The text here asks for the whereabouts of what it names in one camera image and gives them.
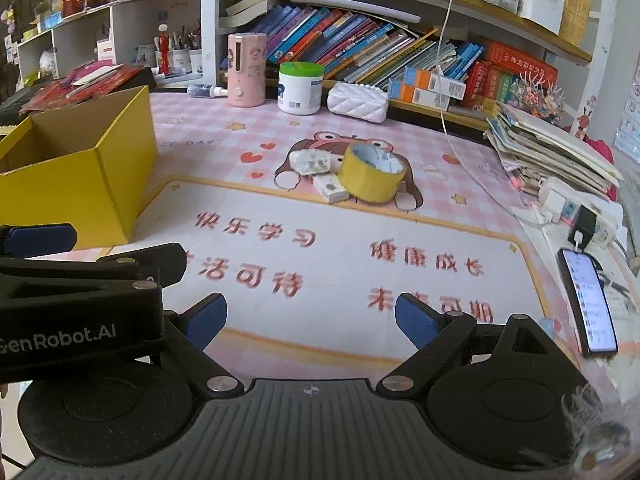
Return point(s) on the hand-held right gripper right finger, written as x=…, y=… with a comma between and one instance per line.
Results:
x=415, y=322

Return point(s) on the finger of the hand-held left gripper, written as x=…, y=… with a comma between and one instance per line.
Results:
x=160, y=259
x=42, y=237

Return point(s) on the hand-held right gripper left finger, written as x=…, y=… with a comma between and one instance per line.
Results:
x=205, y=322

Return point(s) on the yellow cardboard box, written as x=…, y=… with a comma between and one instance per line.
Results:
x=115, y=180

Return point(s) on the pink checked printed tablecloth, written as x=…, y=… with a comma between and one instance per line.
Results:
x=340, y=245

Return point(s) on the black electronic keyboard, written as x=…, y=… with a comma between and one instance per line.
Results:
x=15, y=110

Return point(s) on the yellow tape roll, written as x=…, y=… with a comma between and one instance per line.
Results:
x=365, y=182

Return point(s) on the small white packet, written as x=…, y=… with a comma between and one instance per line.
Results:
x=331, y=189

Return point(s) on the pile of red packets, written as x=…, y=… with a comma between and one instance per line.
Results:
x=85, y=85

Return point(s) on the white plastic bag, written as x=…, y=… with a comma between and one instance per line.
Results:
x=48, y=64

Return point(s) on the small spray bottle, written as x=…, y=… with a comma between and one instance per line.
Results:
x=207, y=90

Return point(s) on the black smartphone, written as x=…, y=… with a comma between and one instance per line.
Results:
x=590, y=305

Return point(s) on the white power strip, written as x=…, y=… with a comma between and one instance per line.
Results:
x=555, y=197

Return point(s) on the black charger plug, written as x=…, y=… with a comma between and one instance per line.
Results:
x=584, y=225

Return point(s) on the white box red stripe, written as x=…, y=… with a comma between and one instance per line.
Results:
x=105, y=51

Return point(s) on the white pen cup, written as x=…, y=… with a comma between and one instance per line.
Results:
x=196, y=60
x=177, y=62

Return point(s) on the pink cylindrical humidifier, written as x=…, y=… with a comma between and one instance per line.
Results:
x=246, y=70

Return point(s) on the white paper sheet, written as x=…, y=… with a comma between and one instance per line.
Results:
x=625, y=280

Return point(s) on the white jar green lid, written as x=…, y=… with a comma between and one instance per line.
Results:
x=300, y=92

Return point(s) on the stack of papers and booklets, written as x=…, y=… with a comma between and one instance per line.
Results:
x=550, y=150

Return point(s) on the white quilted pouch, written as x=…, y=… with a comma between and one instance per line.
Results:
x=357, y=102

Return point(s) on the white cubby shelf unit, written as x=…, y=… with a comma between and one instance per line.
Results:
x=125, y=20

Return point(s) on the orange and blue boxes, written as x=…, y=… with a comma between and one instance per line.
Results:
x=425, y=85

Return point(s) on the white wooden bookshelf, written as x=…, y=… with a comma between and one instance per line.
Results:
x=210, y=20

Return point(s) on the red fabric ornament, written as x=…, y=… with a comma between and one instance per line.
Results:
x=597, y=145

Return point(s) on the colourful flower ornament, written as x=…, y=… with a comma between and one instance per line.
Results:
x=537, y=97

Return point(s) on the red boxed book set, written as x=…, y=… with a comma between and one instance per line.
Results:
x=510, y=72

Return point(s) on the flat white books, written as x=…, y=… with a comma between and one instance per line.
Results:
x=252, y=7

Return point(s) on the row of leaning blue books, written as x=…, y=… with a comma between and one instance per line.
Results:
x=350, y=45

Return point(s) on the white rolled paper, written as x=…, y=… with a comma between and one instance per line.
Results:
x=350, y=6

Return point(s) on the white pen container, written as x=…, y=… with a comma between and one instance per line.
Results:
x=540, y=7

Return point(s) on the yellow wicker basket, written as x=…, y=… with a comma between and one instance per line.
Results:
x=577, y=2

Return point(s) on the alphabet wall poster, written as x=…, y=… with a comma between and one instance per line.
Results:
x=630, y=120

